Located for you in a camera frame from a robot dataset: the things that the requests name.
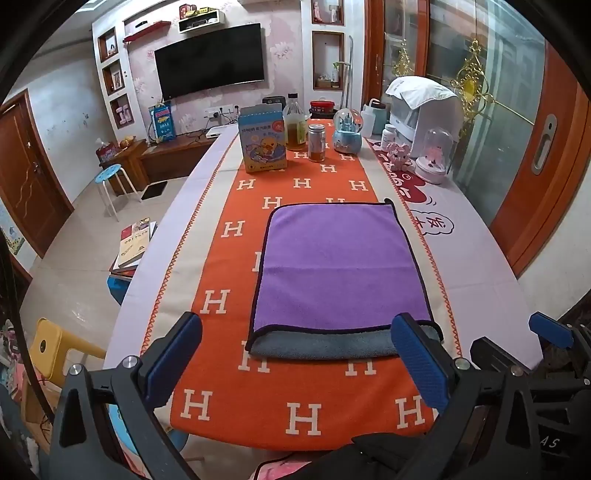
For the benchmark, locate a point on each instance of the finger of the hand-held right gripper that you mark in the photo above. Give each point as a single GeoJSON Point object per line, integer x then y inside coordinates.
{"type": "Point", "coordinates": [501, 354]}
{"type": "Point", "coordinates": [549, 328]}

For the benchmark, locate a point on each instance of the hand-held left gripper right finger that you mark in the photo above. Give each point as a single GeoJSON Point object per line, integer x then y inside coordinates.
{"type": "Point", "coordinates": [418, 364]}

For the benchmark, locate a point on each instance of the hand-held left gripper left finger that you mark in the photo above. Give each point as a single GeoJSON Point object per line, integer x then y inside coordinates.
{"type": "Point", "coordinates": [178, 355]}

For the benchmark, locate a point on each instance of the purple grey microfibre towel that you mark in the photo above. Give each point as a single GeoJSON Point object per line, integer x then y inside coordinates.
{"type": "Point", "coordinates": [337, 267]}

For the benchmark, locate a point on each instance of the orange letter-pattern table runner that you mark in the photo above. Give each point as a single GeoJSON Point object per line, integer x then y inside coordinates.
{"type": "Point", "coordinates": [221, 332]}

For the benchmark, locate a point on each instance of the pale printed tablecloth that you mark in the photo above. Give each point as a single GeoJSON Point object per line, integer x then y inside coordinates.
{"type": "Point", "coordinates": [466, 272]}

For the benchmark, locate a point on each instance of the paperback book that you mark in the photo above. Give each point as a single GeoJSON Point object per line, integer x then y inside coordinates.
{"type": "Point", "coordinates": [135, 244]}

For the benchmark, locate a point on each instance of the yellow plastic stool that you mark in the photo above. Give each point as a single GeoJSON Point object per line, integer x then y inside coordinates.
{"type": "Point", "coordinates": [55, 344]}

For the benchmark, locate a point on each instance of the cardboard box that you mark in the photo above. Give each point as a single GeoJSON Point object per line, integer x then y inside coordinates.
{"type": "Point", "coordinates": [37, 415]}

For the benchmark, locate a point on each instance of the black floor scale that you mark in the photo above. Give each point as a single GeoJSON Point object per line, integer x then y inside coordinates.
{"type": "Point", "coordinates": [153, 190]}

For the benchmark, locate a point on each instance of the wooden glass sliding door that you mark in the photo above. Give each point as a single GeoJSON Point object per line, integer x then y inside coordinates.
{"type": "Point", "coordinates": [531, 152]}

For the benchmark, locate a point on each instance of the blue round stool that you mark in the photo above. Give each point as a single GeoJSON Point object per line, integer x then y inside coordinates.
{"type": "Point", "coordinates": [108, 174]}

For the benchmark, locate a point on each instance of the wooden television cabinet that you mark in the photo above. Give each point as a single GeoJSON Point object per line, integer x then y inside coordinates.
{"type": "Point", "coordinates": [171, 157]}

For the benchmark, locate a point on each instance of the glass dome ornament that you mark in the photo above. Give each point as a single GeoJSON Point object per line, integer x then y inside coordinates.
{"type": "Point", "coordinates": [434, 157]}

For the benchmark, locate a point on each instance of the pink toy figure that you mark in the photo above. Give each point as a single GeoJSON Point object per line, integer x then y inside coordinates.
{"type": "Point", "coordinates": [398, 154]}

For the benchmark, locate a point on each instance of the red tissue pack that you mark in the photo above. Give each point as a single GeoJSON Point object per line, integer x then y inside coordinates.
{"type": "Point", "coordinates": [107, 152]}

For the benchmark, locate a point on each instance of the white router box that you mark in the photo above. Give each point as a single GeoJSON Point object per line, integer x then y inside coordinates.
{"type": "Point", "coordinates": [217, 131]}

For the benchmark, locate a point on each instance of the brown wooden door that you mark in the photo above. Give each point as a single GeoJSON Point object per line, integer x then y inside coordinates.
{"type": "Point", "coordinates": [27, 184]}

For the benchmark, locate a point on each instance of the blue duck-print carton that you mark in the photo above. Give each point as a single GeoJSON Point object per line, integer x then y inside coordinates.
{"type": "Point", "coordinates": [263, 143]}

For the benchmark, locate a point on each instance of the white pill bottle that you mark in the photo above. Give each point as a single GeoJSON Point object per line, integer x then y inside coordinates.
{"type": "Point", "coordinates": [388, 137]}

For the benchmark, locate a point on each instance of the blue printed box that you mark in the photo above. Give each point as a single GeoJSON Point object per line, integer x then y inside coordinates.
{"type": "Point", "coordinates": [161, 122]}

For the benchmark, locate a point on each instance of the white water dispenser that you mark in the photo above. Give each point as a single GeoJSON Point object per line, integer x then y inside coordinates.
{"type": "Point", "coordinates": [431, 124]}

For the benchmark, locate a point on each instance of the blue snow globe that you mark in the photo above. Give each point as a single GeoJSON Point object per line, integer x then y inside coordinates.
{"type": "Point", "coordinates": [348, 134]}

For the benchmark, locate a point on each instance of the metal-lid glass jar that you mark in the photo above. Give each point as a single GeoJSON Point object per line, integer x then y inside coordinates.
{"type": "Point", "coordinates": [316, 143]}

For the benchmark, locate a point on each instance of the white plastic jug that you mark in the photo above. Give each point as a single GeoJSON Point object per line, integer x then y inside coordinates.
{"type": "Point", "coordinates": [373, 121]}

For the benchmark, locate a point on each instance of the large gold door ornament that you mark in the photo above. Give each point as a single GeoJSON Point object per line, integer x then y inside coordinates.
{"type": "Point", "coordinates": [471, 85]}

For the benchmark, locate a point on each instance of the glass oil bottle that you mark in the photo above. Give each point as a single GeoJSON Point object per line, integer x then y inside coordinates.
{"type": "Point", "coordinates": [295, 127]}

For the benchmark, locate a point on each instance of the white cloth cover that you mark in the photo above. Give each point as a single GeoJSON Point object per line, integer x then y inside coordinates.
{"type": "Point", "coordinates": [418, 92]}

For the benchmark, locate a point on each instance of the red cooking pot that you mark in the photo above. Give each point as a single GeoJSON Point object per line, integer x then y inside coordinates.
{"type": "Point", "coordinates": [322, 110]}

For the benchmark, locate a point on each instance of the white mop pole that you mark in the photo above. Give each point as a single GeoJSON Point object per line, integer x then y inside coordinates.
{"type": "Point", "coordinates": [346, 74]}

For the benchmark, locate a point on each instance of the small gold door ornament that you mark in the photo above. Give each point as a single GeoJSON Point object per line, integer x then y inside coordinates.
{"type": "Point", "coordinates": [403, 62]}

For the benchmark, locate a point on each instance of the wall power socket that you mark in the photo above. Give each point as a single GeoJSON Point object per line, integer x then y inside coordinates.
{"type": "Point", "coordinates": [219, 111]}

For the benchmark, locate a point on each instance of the small photo frame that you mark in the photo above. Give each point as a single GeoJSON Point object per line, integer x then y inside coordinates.
{"type": "Point", "coordinates": [117, 80]}

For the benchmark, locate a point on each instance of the black wall television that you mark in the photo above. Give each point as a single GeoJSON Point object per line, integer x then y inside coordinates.
{"type": "Point", "coordinates": [210, 60]}

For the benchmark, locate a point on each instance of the red wall shelf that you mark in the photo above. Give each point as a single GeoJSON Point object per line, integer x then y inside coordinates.
{"type": "Point", "coordinates": [145, 32]}

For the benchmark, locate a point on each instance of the white wall shelf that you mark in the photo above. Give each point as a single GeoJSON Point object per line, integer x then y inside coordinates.
{"type": "Point", "coordinates": [201, 22]}

